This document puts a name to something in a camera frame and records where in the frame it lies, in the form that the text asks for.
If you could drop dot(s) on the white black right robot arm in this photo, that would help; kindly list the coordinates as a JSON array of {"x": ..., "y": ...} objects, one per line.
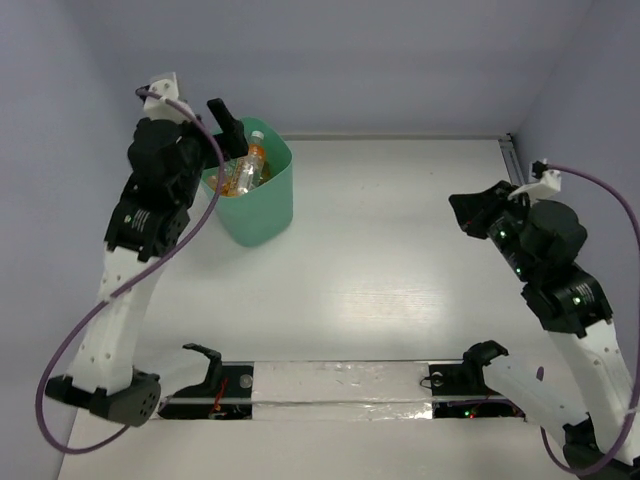
[{"x": 540, "y": 240}]

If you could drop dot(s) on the green plastic bin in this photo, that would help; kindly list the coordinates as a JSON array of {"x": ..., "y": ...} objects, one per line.
[{"x": 267, "y": 210}]

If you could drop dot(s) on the silver taped base strip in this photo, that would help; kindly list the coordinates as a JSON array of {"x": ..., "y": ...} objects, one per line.
[{"x": 340, "y": 391}]

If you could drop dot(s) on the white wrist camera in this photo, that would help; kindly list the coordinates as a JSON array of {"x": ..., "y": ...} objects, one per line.
[
  {"x": 165, "y": 97},
  {"x": 545, "y": 183}
]

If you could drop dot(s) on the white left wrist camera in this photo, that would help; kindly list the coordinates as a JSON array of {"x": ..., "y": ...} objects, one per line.
[{"x": 165, "y": 97}]

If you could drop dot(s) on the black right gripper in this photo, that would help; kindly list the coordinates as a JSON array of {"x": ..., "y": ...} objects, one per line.
[{"x": 476, "y": 208}]

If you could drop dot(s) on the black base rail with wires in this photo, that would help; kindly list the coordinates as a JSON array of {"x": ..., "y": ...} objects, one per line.
[{"x": 224, "y": 394}]

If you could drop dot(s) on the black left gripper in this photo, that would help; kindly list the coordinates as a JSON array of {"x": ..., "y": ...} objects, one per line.
[{"x": 220, "y": 140}]

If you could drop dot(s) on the clear bottle orange flower label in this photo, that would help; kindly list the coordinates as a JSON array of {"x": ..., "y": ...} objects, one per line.
[{"x": 248, "y": 169}]

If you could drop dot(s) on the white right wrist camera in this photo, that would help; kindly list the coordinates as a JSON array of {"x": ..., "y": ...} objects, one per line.
[{"x": 545, "y": 183}]

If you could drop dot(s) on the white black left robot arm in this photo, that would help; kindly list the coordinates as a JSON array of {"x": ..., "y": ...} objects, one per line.
[{"x": 149, "y": 224}]

